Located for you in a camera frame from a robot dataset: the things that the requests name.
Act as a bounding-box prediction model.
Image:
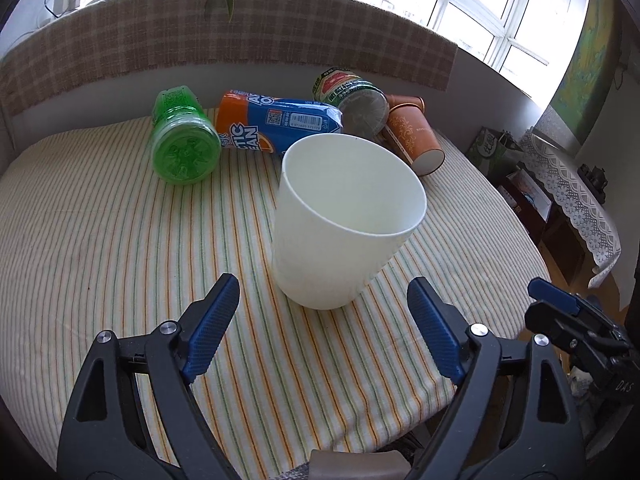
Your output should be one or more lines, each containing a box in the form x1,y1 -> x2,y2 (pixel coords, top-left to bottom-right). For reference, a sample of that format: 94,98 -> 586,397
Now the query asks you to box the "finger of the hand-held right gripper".
528,277 -> 607,320
524,300 -> 632,367

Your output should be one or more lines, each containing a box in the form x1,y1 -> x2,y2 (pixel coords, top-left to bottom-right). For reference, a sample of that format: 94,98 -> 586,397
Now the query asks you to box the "green wall poster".
547,0 -> 619,146

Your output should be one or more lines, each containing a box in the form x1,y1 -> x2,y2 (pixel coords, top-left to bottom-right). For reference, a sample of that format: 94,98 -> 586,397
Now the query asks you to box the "green and red labelled can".
313,68 -> 390,138

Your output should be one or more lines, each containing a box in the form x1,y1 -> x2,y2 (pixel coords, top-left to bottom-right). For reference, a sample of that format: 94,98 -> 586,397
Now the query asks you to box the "brown checked cloth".
0,0 -> 458,122

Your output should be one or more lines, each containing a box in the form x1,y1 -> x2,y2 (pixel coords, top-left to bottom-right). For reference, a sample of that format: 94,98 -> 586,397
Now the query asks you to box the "white cup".
271,133 -> 427,311

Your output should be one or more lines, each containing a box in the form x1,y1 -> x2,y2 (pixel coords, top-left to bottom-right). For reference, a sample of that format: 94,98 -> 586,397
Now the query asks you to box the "dark wooden shelf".
492,170 -> 587,283

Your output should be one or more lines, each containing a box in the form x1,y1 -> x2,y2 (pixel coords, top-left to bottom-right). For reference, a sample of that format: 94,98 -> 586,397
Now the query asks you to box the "dark small teapot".
577,162 -> 609,202

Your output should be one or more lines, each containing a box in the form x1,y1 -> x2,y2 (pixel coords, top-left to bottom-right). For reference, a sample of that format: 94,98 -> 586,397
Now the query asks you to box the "brown patterned paper cup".
386,93 -> 426,112
382,105 -> 445,177

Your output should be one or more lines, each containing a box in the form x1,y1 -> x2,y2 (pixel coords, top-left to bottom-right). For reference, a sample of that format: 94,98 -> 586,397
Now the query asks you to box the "white window frame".
280,0 -> 596,102

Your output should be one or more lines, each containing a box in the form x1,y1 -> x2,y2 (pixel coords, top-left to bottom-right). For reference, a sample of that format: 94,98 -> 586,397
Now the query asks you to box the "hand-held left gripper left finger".
56,273 -> 242,480

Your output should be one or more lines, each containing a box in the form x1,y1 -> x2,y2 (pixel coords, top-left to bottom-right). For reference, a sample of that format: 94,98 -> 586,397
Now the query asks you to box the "green plastic bottle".
150,86 -> 220,186

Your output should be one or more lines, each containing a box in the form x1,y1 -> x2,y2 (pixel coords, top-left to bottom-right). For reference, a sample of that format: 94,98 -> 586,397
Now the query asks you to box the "striped tablecloth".
0,110 -> 551,480

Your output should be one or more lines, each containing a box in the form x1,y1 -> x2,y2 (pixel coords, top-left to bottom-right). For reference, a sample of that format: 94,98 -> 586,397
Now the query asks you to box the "white lace cloth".
520,127 -> 622,288

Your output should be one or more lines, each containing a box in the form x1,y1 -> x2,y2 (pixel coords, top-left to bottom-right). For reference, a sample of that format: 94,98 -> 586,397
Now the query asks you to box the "green paper bag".
467,127 -> 523,178

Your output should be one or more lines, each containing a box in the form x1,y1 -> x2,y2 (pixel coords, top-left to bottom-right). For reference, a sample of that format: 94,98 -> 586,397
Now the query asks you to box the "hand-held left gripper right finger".
406,276 -> 587,480

